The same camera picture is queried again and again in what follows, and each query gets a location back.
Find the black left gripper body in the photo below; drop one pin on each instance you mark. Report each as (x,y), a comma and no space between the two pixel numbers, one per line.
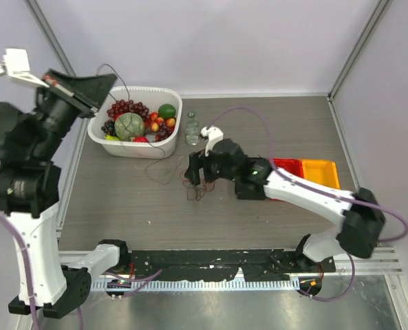
(60,110)

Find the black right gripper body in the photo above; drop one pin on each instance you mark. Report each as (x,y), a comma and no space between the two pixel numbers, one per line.
(212,170)

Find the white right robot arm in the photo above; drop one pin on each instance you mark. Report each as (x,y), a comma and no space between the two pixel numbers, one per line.
(356,216)

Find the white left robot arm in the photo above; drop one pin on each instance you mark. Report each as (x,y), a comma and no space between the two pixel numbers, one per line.
(29,197)

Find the red grape bunch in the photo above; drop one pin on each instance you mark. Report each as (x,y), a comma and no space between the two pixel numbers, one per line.
(121,106)

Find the clear glass bottle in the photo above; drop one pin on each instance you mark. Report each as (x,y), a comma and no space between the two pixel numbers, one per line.
(192,129)

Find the black plastic bin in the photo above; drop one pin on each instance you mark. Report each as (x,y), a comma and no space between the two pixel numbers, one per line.
(251,184)

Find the green melon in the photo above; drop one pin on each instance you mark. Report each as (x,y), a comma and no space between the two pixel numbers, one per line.
(129,126)

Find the peach fruit cluster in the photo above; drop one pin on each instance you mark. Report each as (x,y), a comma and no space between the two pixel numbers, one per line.
(158,124)

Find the green lime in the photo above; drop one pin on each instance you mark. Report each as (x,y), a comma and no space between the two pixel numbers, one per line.
(167,111)

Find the white plastic basket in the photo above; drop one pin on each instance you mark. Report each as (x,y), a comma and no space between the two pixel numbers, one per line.
(161,145)

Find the red apple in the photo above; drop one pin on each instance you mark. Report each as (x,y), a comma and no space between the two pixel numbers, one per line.
(140,139)

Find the red plastic bin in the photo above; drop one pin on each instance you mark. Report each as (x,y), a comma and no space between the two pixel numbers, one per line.
(292,166)

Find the orange plastic bin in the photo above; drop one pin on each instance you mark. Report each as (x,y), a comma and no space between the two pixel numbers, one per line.
(323,172)

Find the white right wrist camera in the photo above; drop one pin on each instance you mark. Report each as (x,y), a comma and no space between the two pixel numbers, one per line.
(213,135)

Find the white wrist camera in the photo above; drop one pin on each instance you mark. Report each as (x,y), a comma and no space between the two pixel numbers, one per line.
(15,65)
(213,135)

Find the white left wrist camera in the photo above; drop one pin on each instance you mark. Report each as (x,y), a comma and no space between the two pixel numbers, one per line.
(15,65)

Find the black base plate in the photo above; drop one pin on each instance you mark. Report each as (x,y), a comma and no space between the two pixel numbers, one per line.
(222,265)

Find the white slotted cable duct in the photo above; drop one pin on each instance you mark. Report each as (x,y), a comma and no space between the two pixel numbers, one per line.
(238,284)

